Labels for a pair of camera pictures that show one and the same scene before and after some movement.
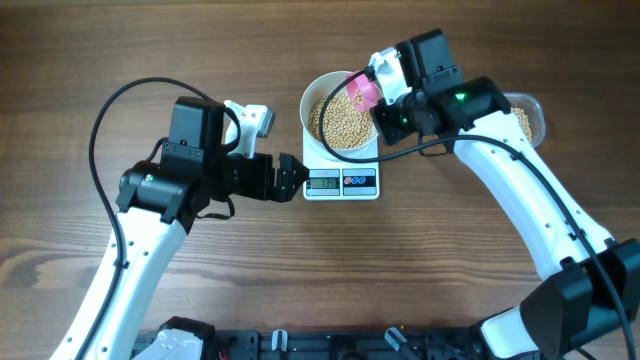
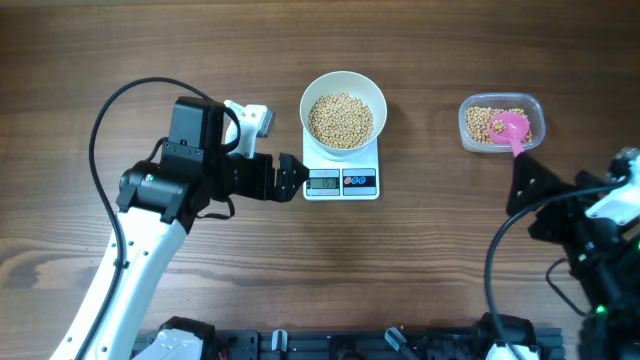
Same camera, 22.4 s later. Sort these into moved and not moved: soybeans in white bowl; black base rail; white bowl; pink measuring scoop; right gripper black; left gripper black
Moved: right gripper black; pink measuring scoop
Not moved: left gripper black; white bowl; black base rail; soybeans in white bowl
